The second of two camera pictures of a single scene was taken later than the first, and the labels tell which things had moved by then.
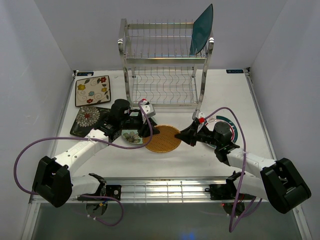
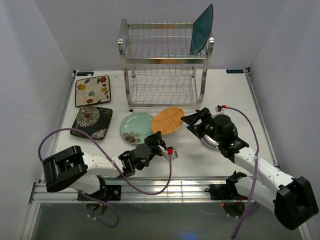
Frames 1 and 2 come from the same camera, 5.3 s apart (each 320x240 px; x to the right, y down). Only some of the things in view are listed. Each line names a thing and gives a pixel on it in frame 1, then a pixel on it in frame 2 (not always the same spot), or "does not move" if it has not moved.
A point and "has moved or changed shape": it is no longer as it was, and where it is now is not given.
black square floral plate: (88, 118) does not move
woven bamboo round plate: (164, 141) has moved or changed shape
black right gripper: (189, 136) to (205, 115)
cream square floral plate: (92, 91) does not move
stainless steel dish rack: (157, 64) does not move
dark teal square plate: (202, 29) does not move
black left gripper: (144, 130) to (155, 139)
